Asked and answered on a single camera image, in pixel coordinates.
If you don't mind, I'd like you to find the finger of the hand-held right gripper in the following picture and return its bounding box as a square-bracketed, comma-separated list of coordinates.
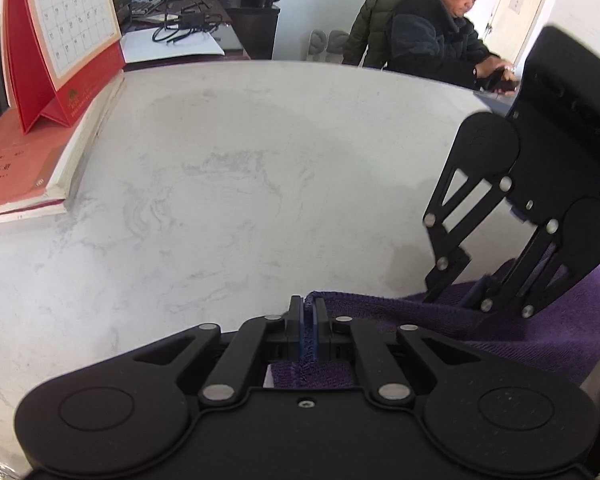
[422, 157, 513, 305]
[472, 217, 600, 321]

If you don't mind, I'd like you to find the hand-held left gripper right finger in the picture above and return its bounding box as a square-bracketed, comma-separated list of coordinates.
[313, 297, 483, 407]

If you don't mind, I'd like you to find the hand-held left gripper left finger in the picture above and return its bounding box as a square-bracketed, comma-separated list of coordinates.
[132, 295, 305, 407]

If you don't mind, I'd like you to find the purple towel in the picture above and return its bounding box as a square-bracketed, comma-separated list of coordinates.
[270, 242, 600, 391]

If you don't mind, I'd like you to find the black phone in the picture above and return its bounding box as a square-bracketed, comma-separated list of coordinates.
[485, 72, 521, 96]

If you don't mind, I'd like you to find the cream door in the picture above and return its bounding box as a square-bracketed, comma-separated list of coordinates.
[484, 0, 552, 63]

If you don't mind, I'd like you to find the green padded jacket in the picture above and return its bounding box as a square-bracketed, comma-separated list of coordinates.
[342, 0, 436, 68]

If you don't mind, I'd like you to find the grey plush slipper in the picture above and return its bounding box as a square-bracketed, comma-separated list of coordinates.
[307, 30, 330, 63]
[327, 30, 352, 65]

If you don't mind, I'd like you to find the thin red booklet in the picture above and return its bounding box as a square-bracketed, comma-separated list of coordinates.
[0, 199, 67, 227]

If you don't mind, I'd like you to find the black cabinet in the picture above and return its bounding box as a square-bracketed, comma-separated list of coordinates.
[225, 4, 281, 61]

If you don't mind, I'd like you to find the dark wooden desk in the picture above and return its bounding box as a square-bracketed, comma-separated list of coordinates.
[115, 0, 253, 72]

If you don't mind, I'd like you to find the red desk calendar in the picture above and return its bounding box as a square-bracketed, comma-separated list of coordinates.
[1, 0, 127, 135]

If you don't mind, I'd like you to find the white paper sheet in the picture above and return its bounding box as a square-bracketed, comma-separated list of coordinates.
[120, 27, 226, 65]

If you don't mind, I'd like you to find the red cover book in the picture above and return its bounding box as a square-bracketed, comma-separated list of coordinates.
[0, 71, 126, 211]

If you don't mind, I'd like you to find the black power adapter with cables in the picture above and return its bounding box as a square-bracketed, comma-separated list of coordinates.
[152, 0, 231, 45]

